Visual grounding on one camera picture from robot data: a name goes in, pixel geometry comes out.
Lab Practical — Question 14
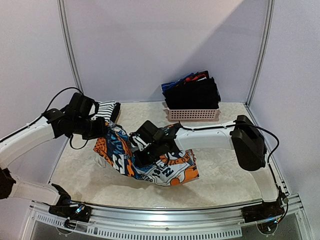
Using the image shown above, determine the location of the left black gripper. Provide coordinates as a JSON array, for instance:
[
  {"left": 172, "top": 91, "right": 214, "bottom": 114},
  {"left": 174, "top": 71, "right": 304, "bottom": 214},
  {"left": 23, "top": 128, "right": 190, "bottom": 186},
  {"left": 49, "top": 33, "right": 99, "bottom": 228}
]
[{"left": 73, "top": 115, "right": 108, "bottom": 140}]

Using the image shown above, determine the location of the black white striped tank top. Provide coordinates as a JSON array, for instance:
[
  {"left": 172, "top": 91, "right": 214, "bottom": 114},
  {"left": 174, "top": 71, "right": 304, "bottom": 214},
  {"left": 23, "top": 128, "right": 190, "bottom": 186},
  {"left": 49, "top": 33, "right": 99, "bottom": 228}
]
[{"left": 91, "top": 101, "right": 117, "bottom": 122}]

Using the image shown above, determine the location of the colourful printed clothes pile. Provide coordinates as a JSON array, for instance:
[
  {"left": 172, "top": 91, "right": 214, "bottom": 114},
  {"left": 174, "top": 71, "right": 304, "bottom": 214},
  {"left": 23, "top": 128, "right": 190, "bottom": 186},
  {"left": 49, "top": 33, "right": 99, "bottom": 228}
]
[{"left": 93, "top": 120, "right": 199, "bottom": 186}]

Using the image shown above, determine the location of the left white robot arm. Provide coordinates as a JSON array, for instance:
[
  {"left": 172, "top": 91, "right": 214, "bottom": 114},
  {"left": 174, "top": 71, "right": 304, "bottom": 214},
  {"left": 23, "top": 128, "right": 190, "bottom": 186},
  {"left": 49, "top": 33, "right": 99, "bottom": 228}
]
[{"left": 0, "top": 92, "right": 107, "bottom": 217}]

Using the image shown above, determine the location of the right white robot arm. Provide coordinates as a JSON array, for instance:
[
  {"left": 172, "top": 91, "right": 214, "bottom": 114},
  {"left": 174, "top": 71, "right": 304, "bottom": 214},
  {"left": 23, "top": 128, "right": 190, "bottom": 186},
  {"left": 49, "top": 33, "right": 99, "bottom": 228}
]
[{"left": 129, "top": 115, "right": 280, "bottom": 218}]

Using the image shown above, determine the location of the pink plastic laundry basket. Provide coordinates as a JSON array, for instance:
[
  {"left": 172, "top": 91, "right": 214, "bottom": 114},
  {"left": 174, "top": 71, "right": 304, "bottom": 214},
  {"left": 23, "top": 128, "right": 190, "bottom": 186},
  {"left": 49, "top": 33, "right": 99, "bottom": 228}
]
[{"left": 162, "top": 102, "right": 221, "bottom": 122}]

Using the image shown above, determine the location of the folded black shirt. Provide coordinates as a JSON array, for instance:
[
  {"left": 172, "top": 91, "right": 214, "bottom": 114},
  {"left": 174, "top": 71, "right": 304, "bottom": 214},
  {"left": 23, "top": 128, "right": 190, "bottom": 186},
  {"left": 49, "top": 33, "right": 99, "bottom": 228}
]
[{"left": 110, "top": 102, "right": 121, "bottom": 123}]

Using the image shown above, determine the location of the blue folded garment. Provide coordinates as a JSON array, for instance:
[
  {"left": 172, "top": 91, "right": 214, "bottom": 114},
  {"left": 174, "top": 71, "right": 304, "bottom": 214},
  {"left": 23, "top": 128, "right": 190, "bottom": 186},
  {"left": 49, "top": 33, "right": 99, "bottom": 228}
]
[{"left": 161, "top": 79, "right": 184, "bottom": 92}]

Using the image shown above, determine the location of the folded black garment in basket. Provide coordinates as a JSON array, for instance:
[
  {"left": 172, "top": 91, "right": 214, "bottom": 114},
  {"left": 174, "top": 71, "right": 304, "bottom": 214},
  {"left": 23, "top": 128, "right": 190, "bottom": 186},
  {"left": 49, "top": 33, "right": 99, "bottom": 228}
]
[{"left": 162, "top": 78, "right": 221, "bottom": 110}]

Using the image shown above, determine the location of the red black plaid garment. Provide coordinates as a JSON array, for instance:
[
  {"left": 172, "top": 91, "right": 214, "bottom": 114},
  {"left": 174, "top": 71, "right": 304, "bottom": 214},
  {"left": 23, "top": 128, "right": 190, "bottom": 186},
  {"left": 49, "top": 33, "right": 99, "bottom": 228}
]
[{"left": 184, "top": 70, "right": 210, "bottom": 84}]

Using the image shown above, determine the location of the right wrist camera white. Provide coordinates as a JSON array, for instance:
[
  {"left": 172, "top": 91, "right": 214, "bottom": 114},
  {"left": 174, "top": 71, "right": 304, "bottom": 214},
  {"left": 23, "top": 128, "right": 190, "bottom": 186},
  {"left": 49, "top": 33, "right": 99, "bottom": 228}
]
[{"left": 129, "top": 132, "right": 150, "bottom": 152}]

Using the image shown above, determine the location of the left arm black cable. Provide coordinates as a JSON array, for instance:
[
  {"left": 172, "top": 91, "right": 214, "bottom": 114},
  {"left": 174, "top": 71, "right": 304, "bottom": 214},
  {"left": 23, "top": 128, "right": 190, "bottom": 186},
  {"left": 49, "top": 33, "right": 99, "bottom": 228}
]
[{"left": 0, "top": 86, "right": 88, "bottom": 151}]

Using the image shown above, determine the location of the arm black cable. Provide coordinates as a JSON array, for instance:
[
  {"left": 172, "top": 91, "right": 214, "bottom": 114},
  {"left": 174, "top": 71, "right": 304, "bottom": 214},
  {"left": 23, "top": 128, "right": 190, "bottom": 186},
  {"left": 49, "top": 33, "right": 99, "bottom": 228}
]
[
  {"left": 174, "top": 121, "right": 290, "bottom": 203},
  {"left": 0, "top": 86, "right": 88, "bottom": 151}
]

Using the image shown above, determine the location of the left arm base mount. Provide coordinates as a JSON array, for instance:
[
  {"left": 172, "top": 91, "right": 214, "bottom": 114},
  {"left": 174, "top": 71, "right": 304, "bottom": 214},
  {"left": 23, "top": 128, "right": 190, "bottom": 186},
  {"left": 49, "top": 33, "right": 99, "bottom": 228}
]
[{"left": 48, "top": 183, "right": 93, "bottom": 230}]

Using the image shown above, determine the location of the aluminium front rail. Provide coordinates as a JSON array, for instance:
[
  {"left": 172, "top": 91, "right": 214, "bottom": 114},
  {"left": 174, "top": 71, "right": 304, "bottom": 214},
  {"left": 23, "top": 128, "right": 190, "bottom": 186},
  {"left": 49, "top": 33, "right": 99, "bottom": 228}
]
[{"left": 22, "top": 194, "right": 313, "bottom": 240}]

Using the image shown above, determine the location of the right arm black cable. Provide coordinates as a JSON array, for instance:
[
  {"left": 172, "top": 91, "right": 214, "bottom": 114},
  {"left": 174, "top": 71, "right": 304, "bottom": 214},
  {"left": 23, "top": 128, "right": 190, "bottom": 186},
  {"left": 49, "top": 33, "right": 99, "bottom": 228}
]
[{"left": 174, "top": 121, "right": 290, "bottom": 203}]

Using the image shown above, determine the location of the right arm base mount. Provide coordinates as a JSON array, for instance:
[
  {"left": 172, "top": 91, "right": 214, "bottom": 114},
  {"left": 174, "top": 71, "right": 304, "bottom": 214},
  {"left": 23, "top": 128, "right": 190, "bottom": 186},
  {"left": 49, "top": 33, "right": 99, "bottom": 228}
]
[{"left": 241, "top": 196, "right": 289, "bottom": 236}]

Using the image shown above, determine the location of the right aluminium frame post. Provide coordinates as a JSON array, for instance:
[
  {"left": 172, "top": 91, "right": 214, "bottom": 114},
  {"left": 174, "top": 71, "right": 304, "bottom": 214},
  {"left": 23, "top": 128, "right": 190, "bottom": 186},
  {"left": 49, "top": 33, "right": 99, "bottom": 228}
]
[{"left": 245, "top": 0, "right": 275, "bottom": 108}]

